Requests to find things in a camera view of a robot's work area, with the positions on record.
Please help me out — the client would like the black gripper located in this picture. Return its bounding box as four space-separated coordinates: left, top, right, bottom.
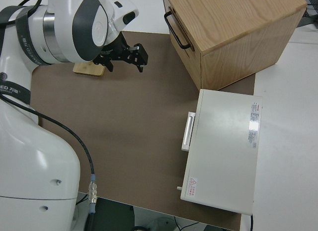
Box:
93 32 149 73

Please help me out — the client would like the wooden mug tree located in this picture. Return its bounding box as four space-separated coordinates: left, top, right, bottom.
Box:
73 61 105 77

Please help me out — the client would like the brown table mat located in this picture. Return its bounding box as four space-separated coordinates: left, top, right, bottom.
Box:
29 31 256 231

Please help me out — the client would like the wooden drawer cabinet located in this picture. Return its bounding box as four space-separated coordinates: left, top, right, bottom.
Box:
161 0 308 91

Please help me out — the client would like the white toaster oven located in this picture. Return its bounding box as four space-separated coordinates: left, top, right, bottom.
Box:
176 88 263 216

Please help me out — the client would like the black drawer handle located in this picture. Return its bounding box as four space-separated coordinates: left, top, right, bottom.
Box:
163 11 192 50

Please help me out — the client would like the white oven door handle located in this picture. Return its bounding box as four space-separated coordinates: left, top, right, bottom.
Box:
181 112 196 152

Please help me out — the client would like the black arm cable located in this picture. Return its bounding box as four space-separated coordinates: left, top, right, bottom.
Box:
0 0 98 231

